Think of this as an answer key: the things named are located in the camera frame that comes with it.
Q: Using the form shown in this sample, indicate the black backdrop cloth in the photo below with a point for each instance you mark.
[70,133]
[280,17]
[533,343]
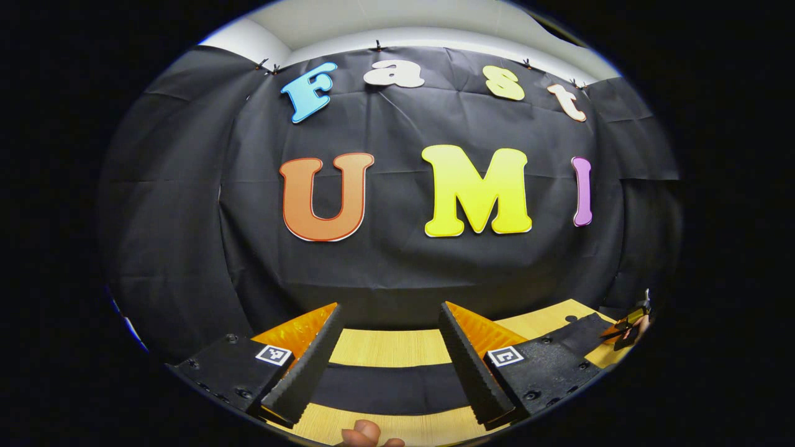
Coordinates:
[397,267]

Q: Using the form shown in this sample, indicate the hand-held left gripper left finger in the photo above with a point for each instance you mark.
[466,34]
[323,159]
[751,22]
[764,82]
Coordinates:
[310,372]

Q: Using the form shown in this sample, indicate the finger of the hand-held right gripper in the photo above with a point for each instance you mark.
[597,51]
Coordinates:
[624,332]

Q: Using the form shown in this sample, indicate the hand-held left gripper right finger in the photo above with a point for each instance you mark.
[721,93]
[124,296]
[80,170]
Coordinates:
[469,372]

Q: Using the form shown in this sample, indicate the black jeans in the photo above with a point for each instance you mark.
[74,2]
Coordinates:
[397,388]

